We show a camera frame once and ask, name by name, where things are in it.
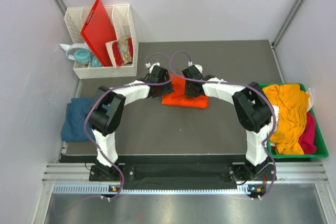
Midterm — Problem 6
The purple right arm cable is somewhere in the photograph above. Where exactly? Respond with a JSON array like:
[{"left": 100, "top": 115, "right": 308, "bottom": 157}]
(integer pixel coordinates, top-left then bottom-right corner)
[{"left": 169, "top": 51, "right": 278, "bottom": 200}]

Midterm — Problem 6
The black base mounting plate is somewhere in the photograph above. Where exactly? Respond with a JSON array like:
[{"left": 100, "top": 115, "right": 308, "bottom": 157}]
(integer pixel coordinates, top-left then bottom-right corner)
[{"left": 89, "top": 154, "right": 275, "bottom": 189}]

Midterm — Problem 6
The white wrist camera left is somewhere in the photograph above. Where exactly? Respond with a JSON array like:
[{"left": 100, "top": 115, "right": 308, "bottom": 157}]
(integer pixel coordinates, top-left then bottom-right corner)
[{"left": 145, "top": 62, "right": 160, "bottom": 73}]

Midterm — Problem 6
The orange t shirt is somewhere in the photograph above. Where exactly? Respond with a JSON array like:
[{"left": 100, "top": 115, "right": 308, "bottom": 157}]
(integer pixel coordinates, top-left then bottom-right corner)
[{"left": 161, "top": 74, "right": 208, "bottom": 109}]

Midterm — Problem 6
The red plastic board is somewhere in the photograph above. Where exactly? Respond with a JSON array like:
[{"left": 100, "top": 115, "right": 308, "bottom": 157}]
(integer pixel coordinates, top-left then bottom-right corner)
[{"left": 80, "top": 0, "right": 117, "bottom": 67}]

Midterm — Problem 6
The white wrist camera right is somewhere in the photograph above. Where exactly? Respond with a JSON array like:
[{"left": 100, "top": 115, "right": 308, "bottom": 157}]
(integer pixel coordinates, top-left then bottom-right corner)
[{"left": 188, "top": 61, "right": 203, "bottom": 73}]

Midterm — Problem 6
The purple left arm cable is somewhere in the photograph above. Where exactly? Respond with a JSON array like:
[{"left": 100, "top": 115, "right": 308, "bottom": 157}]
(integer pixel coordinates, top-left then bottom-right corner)
[{"left": 83, "top": 52, "right": 177, "bottom": 200}]

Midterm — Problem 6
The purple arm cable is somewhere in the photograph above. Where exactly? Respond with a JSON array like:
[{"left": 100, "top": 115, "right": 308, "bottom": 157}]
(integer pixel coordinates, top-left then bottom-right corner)
[
  {"left": 83, "top": 52, "right": 177, "bottom": 200},
  {"left": 169, "top": 51, "right": 278, "bottom": 200}
]

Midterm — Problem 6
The green plastic bin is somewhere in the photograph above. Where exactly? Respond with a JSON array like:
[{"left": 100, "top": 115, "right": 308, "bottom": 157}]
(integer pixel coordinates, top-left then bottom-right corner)
[{"left": 261, "top": 83, "right": 328, "bottom": 158}]

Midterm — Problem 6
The yellow t shirt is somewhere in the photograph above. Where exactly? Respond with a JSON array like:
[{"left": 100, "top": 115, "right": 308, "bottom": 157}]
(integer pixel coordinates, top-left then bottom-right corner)
[{"left": 263, "top": 83, "right": 309, "bottom": 155}]

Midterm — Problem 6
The folded blue t shirt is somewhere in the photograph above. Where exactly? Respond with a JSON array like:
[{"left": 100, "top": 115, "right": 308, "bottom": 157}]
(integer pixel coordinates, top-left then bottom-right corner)
[{"left": 60, "top": 98, "right": 92, "bottom": 142}]

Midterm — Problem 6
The magenta t shirt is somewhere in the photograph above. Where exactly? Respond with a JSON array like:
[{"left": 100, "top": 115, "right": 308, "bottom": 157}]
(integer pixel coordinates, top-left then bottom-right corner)
[{"left": 299, "top": 112, "right": 317, "bottom": 155}]

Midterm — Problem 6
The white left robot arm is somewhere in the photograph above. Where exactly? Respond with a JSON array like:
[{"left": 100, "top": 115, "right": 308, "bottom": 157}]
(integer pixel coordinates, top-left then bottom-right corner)
[{"left": 85, "top": 63, "right": 173, "bottom": 180}]

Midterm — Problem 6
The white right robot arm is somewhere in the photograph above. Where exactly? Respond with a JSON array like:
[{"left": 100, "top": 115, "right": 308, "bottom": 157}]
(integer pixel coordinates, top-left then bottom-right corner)
[{"left": 182, "top": 65, "right": 274, "bottom": 180}]

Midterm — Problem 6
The red patterned booklet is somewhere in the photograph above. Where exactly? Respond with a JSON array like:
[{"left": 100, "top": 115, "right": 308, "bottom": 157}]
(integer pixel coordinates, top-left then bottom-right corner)
[{"left": 106, "top": 37, "right": 133, "bottom": 68}]

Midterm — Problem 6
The grey slotted cable duct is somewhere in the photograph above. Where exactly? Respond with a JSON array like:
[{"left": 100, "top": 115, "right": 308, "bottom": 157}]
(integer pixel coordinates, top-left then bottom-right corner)
[{"left": 52, "top": 184, "right": 262, "bottom": 195}]

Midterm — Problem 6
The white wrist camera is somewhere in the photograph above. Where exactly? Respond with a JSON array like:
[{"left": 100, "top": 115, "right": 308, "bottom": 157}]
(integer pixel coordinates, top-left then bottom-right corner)
[
  {"left": 145, "top": 62, "right": 160, "bottom": 73},
  {"left": 188, "top": 61, "right": 203, "bottom": 73}
]

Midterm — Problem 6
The white perforated organizer basket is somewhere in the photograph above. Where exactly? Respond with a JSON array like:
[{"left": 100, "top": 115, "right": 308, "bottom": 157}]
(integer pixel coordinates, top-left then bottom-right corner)
[{"left": 64, "top": 4, "right": 139, "bottom": 79}]

